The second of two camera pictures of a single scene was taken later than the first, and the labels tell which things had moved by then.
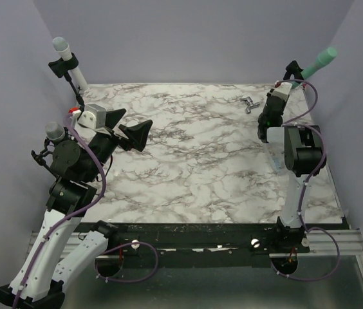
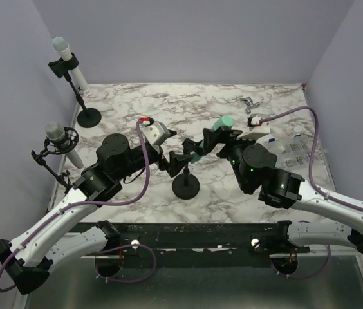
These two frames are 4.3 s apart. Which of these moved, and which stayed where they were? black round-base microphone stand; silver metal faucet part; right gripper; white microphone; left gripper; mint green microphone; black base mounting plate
Moved: mint green microphone; black round-base microphone stand; right gripper; left gripper
Stayed: black base mounting plate; silver metal faucet part; white microphone
